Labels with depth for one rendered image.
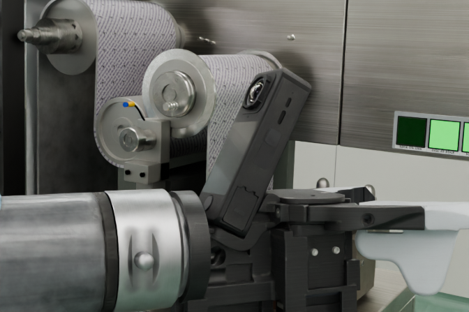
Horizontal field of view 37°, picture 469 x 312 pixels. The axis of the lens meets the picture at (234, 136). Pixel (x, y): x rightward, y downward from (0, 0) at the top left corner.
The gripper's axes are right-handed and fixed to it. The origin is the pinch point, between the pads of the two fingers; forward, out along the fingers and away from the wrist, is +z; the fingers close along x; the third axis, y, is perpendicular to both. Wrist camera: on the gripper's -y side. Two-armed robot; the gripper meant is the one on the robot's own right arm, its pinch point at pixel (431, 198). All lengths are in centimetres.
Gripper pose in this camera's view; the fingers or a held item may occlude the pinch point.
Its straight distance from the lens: 55.0
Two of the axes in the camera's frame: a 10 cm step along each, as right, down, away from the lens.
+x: 3.7, 0.1, -9.3
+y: 0.1, 10.0, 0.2
